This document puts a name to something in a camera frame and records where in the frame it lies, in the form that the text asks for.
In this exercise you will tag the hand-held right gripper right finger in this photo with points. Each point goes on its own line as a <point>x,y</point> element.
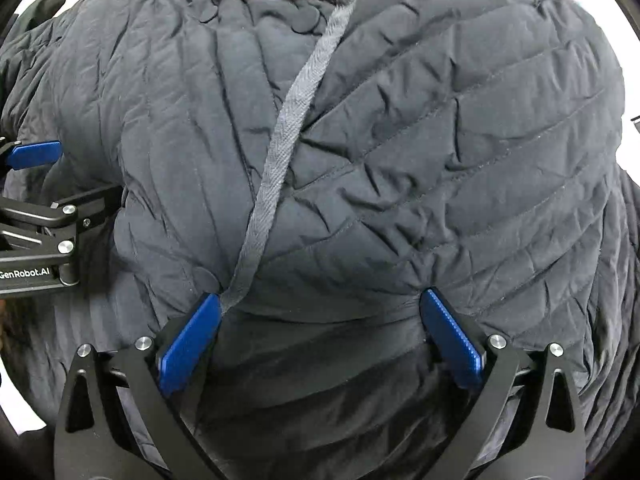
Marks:
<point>452,340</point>

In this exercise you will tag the black quilted jacket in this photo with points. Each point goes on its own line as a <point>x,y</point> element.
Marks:
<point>400,160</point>

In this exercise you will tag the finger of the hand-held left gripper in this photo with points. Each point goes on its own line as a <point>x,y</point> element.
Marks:
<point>90,207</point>
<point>35,154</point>

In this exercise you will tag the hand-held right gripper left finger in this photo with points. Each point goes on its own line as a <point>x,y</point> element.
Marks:
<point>190,345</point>

